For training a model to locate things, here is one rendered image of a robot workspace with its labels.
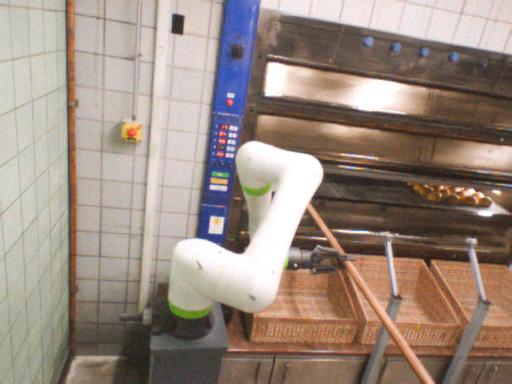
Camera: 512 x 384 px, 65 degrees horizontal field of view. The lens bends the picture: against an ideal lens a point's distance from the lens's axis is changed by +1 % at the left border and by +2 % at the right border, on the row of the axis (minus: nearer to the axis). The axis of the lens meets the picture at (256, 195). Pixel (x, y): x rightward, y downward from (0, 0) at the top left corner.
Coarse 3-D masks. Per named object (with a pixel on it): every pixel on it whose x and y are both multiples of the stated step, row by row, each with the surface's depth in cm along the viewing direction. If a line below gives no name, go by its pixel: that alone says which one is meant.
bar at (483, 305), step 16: (384, 240) 204; (416, 240) 205; (432, 240) 207; (448, 240) 208; (464, 240) 210; (480, 288) 203; (480, 304) 200; (480, 320) 202; (384, 336) 197; (464, 336) 209; (464, 352) 209; (368, 368) 206
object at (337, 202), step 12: (312, 204) 231; (324, 204) 232; (336, 204) 233; (348, 204) 234; (360, 204) 235; (372, 204) 237; (384, 204) 240; (396, 204) 243; (408, 204) 246; (444, 216) 248; (456, 216) 249; (468, 216) 250; (480, 216) 252; (492, 216) 253; (504, 216) 256
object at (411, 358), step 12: (312, 216) 203; (324, 228) 188; (348, 264) 160; (360, 276) 153; (360, 288) 148; (372, 300) 140; (384, 312) 134; (384, 324) 130; (396, 336) 124; (408, 348) 120; (408, 360) 117; (420, 372) 112
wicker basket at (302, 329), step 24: (288, 288) 240; (312, 288) 243; (336, 288) 232; (264, 312) 221; (288, 312) 224; (312, 312) 228; (336, 312) 229; (264, 336) 199; (288, 336) 201; (312, 336) 204; (336, 336) 207
